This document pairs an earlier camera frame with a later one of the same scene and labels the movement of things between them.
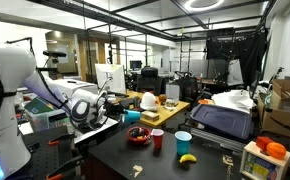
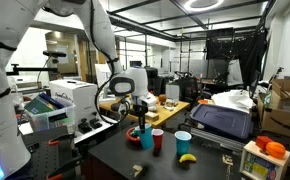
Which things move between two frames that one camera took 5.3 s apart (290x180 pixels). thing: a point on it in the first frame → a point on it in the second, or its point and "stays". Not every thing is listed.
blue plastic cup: [132, 116] → [146, 138]
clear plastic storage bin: [44, 115] stays
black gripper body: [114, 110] → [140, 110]
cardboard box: [282, 111] stays
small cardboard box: [151, 115] stays
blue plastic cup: [183, 139] stays
